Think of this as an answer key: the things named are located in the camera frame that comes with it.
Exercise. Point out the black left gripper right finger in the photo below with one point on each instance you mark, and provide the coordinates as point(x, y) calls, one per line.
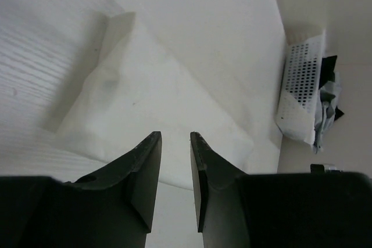
point(316, 209)

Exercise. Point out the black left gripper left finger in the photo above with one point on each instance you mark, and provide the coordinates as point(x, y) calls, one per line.
point(110, 207)

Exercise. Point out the white tank top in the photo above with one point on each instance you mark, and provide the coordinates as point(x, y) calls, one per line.
point(138, 87)

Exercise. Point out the grey tank top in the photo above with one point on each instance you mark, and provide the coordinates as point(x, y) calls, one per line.
point(327, 101)

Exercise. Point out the black tank top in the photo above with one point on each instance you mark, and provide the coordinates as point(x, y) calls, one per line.
point(327, 72)

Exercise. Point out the white plastic laundry basket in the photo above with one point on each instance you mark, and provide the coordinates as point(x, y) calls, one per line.
point(300, 85)

